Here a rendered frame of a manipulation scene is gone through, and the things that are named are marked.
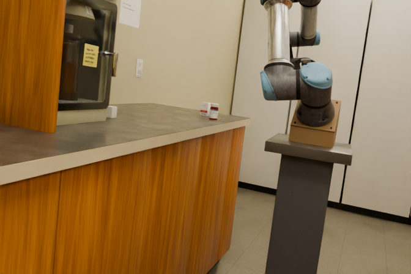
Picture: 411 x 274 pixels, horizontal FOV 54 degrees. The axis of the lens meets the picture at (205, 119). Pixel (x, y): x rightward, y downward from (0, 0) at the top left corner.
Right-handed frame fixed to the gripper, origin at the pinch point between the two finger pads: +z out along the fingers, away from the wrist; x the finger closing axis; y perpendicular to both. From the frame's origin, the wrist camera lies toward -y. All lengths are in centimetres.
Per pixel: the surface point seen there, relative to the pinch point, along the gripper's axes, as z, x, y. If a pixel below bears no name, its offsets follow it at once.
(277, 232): 33, 32, 55
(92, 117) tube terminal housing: 25, 86, -11
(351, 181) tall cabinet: -172, -67, 170
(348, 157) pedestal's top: 41.2, 0.2, 27.7
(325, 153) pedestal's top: 37.9, 7.2, 25.2
